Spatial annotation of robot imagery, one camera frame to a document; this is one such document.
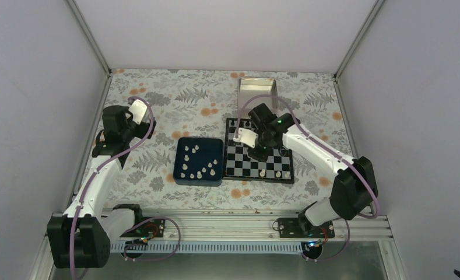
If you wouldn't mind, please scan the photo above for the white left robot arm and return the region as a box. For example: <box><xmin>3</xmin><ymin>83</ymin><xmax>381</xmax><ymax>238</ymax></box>
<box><xmin>47</xmin><ymin>100</ymin><xmax>156</xmax><ymax>270</ymax></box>

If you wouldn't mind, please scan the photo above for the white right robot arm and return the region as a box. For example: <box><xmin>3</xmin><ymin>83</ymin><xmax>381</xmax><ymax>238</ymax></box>
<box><xmin>233</xmin><ymin>103</ymin><xmax>380</xmax><ymax>237</ymax></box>

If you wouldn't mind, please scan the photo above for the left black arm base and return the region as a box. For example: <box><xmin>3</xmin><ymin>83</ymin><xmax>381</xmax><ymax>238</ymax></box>
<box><xmin>111</xmin><ymin>219</ymin><xmax>166</xmax><ymax>258</ymax></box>

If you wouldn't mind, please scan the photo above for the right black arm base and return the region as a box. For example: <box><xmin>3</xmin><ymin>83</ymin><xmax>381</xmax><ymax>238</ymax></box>
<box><xmin>271</xmin><ymin>218</ymin><xmax>335</xmax><ymax>259</ymax></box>

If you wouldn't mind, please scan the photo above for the black white chess board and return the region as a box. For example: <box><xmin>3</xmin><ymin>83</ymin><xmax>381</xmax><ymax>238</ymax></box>
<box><xmin>223</xmin><ymin>118</ymin><xmax>294</xmax><ymax>184</ymax></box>

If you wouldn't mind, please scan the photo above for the silver metal tin box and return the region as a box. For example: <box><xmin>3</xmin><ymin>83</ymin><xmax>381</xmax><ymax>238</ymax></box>
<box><xmin>237</xmin><ymin>77</ymin><xmax>278</xmax><ymax>118</ymax></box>

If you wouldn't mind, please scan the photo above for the floral patterned table mat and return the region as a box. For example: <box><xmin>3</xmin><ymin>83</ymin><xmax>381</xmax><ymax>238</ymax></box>
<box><xmin>104</xmin><ymin>69</ymin><xmax>351</xmax><ymax>210</ymax></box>

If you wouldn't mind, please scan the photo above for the dark blue piece tray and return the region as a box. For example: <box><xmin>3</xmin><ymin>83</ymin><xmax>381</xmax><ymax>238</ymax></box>
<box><xmin>173</xmin><ymin>136</ymin><xmax>224</xmax><ymax>187</ymax></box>

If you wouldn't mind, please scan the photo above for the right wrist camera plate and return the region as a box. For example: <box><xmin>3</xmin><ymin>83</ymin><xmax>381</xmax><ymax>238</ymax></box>
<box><xmin>233</xmin><ymin>128</ymin><xmax>259</xmax><ymax>148</ymax></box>

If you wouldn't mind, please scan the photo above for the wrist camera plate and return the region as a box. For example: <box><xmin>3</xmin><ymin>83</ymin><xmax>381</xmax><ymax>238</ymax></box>
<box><xmin>128</xmin><ymin>99</ymin><xmax>148</xmax><ymax>124</ymax></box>
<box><xmin>233</xmin><ymin>128</ymin><xmax>259</xmax><ymax>148</ymax></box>

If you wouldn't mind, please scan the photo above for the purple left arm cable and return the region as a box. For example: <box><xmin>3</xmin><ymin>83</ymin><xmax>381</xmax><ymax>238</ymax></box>
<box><xmin>69</xmin><ymin>96</ymin><xmax>156</xmax><ymax>280</ymax></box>

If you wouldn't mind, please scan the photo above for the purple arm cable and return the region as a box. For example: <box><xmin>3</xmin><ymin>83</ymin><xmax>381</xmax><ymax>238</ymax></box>
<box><xmin>69</xmin><ymin>96</ymin><xmax>156</xmax><ymax>280</ymax></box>
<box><xmin>235</xmin><ymin>94</ymin><xmax>382</xmax><ymax>221</ymax></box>

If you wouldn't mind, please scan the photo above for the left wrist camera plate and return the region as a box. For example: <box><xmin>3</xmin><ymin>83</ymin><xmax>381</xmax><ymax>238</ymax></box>
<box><xmin>128</xmin><ymin>99</ymin><xmax>148</xmax><ymax>124</ymax></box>

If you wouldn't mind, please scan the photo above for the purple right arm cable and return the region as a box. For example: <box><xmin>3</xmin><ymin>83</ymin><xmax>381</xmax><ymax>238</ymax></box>
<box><xmin>235</xmin><ymin>94</ymin><xmax>382</xmax><ymax>221</ymax></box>

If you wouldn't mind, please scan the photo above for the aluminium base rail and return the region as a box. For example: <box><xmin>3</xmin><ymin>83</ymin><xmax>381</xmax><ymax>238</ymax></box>
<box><xmin>40</xmin><ymin>208</ymin><xmax>393</xmax><ymax>256</ymax></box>

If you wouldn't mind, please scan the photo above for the aluminium frame post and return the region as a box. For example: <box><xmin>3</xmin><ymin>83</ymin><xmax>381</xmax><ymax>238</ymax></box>
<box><xmin>334</xmin><ymin>0</ymin><xmax>386</xmax><ymax>81</ymax></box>
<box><xmin>65</xmin><ymin>0</ymin><xmax>111</xmax><ymax>76</ymax></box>

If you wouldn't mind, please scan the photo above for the right aluminium frame post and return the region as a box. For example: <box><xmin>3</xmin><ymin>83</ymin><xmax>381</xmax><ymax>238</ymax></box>
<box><xmin>334</xmin><ymin>0</ymin><xmax>386</xmax><ymax>81</ymax></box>

